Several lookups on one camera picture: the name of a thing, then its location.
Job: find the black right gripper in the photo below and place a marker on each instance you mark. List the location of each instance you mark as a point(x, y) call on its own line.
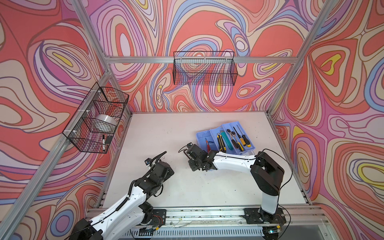
point(193, 168)

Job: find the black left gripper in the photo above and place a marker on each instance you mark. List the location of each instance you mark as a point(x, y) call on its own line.
point(168, 174)

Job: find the teal utility knife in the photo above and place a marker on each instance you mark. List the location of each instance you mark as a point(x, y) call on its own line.
point(227, 141)

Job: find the white and blue tool box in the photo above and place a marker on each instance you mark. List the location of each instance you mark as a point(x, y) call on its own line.
point(211, 135)

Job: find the black yellow ratchet wrench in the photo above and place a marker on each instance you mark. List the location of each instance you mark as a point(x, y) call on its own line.
point(237, 140)

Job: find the black yellow long screwdriver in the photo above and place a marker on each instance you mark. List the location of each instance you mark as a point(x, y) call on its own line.
point(244, 137)

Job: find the orange handled screwdriver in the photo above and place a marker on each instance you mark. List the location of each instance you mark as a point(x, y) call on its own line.
point(208, 145)

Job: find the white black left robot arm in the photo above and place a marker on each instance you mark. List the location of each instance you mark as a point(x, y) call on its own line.
point(128, 212)

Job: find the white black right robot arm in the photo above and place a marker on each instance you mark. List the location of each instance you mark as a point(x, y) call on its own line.
point(267, 173)

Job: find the silver tape roll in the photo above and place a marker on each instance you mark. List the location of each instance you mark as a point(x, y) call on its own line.
point(104, 120)

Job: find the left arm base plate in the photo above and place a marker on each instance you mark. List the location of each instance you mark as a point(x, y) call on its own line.
point(155, 218)

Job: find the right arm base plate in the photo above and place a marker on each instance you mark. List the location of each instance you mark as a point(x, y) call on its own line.
point(258, 216)

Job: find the black wire basket left wall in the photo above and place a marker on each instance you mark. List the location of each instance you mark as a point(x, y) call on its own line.
point(100, 100)

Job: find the black wire basket wall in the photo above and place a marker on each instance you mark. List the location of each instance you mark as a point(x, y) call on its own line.
point(204, 68)
point(100, 100)

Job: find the black wire basket back wall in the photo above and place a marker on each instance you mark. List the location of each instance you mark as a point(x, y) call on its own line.
point(204, 68)

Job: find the aluminium front rail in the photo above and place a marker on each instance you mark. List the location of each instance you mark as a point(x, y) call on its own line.
point(233, 216)

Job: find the aluminium corner frame post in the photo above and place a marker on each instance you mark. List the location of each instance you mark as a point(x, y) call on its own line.
point(313, 32)

